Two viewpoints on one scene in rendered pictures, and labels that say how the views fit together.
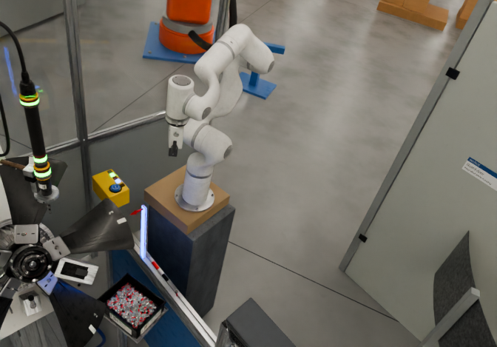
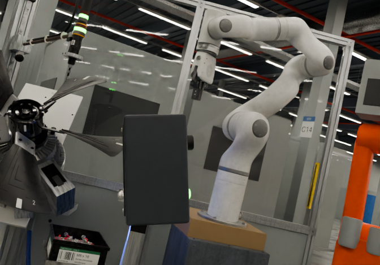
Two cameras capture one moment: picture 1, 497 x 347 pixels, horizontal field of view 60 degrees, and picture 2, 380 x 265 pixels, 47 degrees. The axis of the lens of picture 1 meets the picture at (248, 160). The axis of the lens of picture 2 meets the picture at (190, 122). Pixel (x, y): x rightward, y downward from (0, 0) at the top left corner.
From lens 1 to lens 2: 1.58 m
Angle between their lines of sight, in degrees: 62
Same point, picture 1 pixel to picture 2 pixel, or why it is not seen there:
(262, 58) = (316, 48)
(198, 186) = (223, 185)
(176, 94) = (206, 14)
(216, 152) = (245, 120)
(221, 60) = (263, 20)
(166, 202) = not seen: hidden behind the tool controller
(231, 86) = (283, 77)
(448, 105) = not seen: outside the picture
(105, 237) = (95, 139)
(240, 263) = not seen: outside the picture
